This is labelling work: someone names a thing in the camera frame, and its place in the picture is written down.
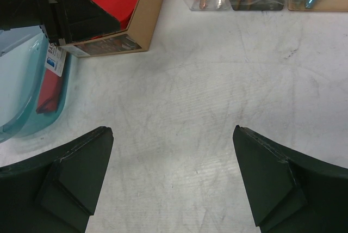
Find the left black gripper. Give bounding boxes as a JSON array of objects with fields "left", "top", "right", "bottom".
[{"left": 1, "top": 0, "right": 120, "bottom": 46}]

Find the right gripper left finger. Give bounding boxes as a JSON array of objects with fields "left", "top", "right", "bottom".
[{"left": 1, "top": 126, "right": 114, "bottom": 232}]

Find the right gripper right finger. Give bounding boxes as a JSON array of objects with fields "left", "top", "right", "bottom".
[{"left": 233, "top": 126, "right": 347, "bottom": 232}]

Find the cardboard napkin box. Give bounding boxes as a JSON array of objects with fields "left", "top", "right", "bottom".
[{"left": 63, "top": 0, "right": 163, "bottom": 58}]

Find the rolled red napkin bundle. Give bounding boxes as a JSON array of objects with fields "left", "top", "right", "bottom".
[{"left": 36, "top": 70, "right": 65, "bottom": 114}]

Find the teal plastic basin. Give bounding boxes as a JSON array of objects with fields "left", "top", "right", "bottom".
[{"left": 1, "top": 26, "right": 71, "bottom": 142}]

